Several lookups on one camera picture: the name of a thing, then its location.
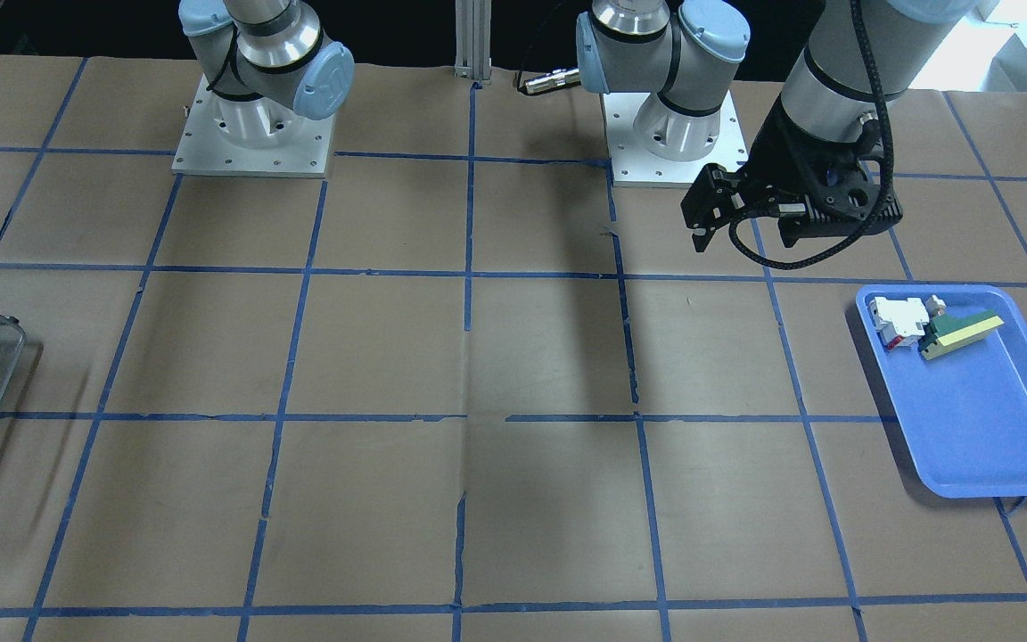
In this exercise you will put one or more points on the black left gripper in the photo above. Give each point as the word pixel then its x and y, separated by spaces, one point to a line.
pixel 774 152

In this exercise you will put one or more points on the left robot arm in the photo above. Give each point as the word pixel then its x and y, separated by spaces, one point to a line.
pixel 859 58

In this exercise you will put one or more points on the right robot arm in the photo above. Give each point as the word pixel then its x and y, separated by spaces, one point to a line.
pixel 268 66

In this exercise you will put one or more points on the white circuit breaker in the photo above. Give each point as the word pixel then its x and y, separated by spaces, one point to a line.
pixel 903 323

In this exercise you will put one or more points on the blue plastic tray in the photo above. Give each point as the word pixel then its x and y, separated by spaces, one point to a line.
pixel 963 417

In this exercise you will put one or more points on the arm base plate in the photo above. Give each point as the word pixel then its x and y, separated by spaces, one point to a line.
pixel 651 146
pixel 260 138

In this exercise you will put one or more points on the aluminium frame post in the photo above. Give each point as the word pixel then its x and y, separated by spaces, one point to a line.
pixel 472 23

